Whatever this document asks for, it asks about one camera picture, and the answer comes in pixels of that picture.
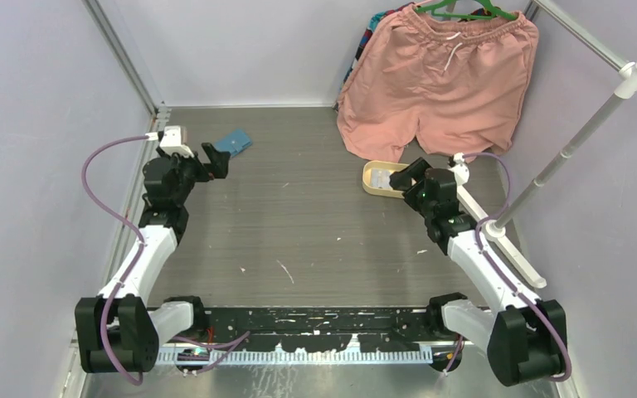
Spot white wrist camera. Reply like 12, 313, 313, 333
158, 125, 194, 158
448, 153, 470, 186

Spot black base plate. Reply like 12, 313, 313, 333
178, 307, 459, 353

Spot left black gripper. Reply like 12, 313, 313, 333
158, 143, 229, 206

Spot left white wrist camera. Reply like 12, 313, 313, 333
158, 125, 194, 158

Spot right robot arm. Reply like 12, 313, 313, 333
389, 158, 572, 386

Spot aluminium front rail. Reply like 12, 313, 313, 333
71, 339, 566, 366

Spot green clothes hanger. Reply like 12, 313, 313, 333
415, 0, 518, 22

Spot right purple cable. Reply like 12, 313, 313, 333
442, 152, 573, 383

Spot colourful patterned garment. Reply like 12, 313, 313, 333
338, 2, 415, 94

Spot pink shorts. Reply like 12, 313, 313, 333
336, 5, 539, 162

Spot beige oval tray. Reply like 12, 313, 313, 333
362, 161, 407, 199

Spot blue card holder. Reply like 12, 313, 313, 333
214, 129, 253, 158

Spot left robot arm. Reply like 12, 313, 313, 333
75, 143, 231, 385

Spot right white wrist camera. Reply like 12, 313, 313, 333
448, 153, 470, 186

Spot white clothes rack stand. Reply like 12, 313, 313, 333
457, 61, 637, 289

